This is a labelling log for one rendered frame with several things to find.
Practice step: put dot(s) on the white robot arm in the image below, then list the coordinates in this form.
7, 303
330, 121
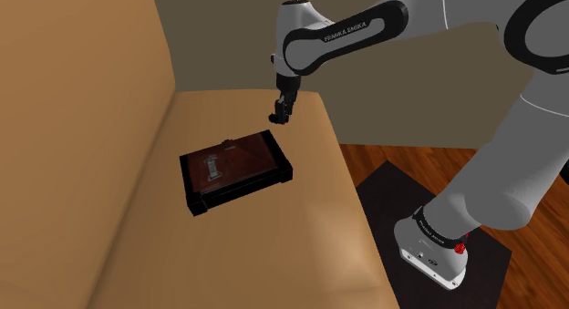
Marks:
498, 175

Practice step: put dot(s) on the black robot stand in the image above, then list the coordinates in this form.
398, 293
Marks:
400, 197

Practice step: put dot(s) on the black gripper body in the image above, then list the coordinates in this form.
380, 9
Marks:
287, 83

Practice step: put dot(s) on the dark red black-edged book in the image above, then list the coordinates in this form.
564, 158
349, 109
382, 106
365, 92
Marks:
235, 166

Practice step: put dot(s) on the tan sofa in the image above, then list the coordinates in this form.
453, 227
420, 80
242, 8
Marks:
111, 166

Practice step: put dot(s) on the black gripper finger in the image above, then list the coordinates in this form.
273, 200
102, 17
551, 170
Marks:
280, 111

